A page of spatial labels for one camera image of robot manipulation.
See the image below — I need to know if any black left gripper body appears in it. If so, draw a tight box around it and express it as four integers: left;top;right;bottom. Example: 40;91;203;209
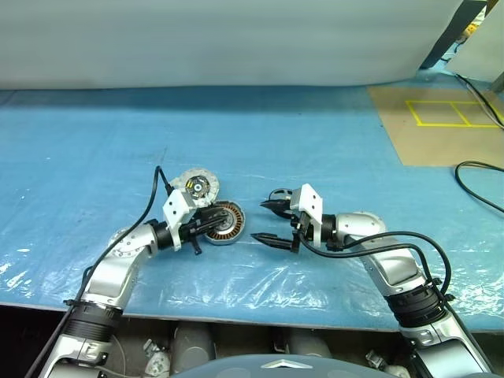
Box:
179;214;205;256

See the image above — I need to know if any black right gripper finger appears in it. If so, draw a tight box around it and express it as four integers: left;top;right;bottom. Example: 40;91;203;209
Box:
250;232;296;251
258;198;295;221

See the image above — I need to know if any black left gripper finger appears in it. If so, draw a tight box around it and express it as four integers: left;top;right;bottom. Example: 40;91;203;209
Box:
198;208;232;224
197;220;230;238

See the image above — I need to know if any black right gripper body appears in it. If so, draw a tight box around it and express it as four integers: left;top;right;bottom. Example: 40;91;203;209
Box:
289;210;314;255

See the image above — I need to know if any motor housing with copper windings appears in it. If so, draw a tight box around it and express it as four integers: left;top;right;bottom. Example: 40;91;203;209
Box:
204;200;247;248

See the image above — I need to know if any silver spoked rotor disc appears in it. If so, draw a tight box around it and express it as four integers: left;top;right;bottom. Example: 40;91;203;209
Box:
182;167;220;209

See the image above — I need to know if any grey rounded cylinder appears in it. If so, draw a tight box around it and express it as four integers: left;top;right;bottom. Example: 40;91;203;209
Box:
285;328;334;359
171;322;216;373

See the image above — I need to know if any blue plastic table cover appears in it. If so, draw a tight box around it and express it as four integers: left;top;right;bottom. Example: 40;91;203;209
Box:
0;84;504;334

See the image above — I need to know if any grey robot torso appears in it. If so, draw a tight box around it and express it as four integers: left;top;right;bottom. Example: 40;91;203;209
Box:
172;354;398;378

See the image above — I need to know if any brown cardboard sheet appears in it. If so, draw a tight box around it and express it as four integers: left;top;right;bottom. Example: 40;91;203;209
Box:
366;86;504;167

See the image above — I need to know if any large white foam board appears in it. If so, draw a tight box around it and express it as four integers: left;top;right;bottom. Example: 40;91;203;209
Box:
0;0;465;92

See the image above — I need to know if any yellow tape grid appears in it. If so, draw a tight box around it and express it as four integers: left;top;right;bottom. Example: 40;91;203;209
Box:
406;100;503;129

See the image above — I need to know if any dark grey angled stand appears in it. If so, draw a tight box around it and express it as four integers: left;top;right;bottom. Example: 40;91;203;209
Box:
421;0;491;71

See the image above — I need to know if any small white panel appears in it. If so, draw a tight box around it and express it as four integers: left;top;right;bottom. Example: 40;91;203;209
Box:
447;0;504;86

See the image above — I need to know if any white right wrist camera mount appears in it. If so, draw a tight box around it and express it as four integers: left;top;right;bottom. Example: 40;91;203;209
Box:
289;183;324;243

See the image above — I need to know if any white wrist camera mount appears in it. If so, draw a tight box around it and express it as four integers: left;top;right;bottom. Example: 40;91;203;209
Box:
162;190;200;252
289;183;324;243

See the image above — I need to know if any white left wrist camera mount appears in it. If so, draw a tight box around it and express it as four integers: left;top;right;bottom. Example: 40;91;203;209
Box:
162;190;200;252

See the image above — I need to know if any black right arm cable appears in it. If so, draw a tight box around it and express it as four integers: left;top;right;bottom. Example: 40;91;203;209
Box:
267;187;454;304

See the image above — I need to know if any white plastic bracket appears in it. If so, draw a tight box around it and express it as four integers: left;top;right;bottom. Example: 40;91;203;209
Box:
365;350;410;378
143;338;172;377

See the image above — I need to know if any thick black looped cable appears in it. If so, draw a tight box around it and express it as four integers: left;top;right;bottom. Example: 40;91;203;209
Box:
455;160;504;216

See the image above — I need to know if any thin black cable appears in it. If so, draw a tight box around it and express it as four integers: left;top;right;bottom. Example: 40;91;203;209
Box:
455;73;504;128

